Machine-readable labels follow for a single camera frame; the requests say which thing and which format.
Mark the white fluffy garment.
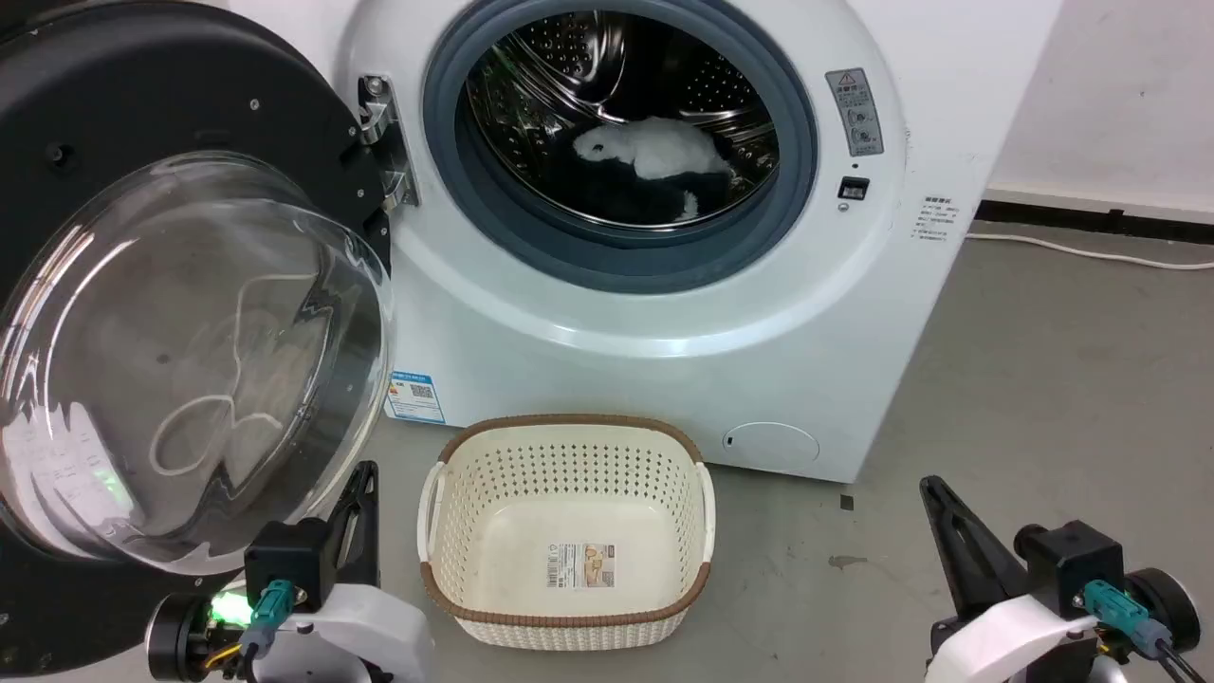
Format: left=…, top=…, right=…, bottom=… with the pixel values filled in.
left=572, top=116, right=735, bottom=222

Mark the white floor cable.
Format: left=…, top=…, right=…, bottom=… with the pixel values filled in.
left=965, top=231, right=1214, bottom=272

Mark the black round washer door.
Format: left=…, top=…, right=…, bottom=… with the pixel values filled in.
left=0, top=0, right=395, bottom=676

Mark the black baseboard strip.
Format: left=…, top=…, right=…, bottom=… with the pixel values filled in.
left=973, top=199, right=1214, bottom=248

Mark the white front-load washing machine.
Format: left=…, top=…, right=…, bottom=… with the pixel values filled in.
left=228, top=0, right=1065, bottom=485

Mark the teal left connector cable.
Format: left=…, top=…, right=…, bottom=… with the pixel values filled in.
left=237, top=579, right=297, bottom=682

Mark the teal connector cable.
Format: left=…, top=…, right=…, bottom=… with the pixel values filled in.
left=1082, top=580, right=1198, bottom=682
left=237, top=579, right=297, bottom=682

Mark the small text sticker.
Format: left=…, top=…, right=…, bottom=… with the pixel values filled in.
left=910, top=195, right=962, bottom=244

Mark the metal door hinge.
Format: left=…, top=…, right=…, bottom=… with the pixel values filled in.
left=357, top=74, right=421, bottom=212

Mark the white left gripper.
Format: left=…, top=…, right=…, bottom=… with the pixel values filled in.
left=248, top=461, right=439, bottom=683

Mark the teal right connector cable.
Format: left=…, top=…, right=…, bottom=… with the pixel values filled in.
left=1082, top=580, right=1198, bottom=682

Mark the round drain filter cover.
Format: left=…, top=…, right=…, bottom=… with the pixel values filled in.
left=722, top=421, right=820, bottom=468

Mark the basket product label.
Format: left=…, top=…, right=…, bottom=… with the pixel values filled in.
left=546, top=543, right=617, bottom=590

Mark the blue energy label sticker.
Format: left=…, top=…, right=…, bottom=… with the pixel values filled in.
left=385, top=370, right=447, bottom=425

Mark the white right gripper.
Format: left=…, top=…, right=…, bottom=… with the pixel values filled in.
left=919, top=476, right=1106, bottom=683

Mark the white wicker-rim laundry basket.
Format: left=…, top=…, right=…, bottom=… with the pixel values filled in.
left=417, top=414, right=716, bottom=652

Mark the grey warning sticker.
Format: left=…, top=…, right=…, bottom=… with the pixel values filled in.
left=825, top=67, right=885, bottom=158

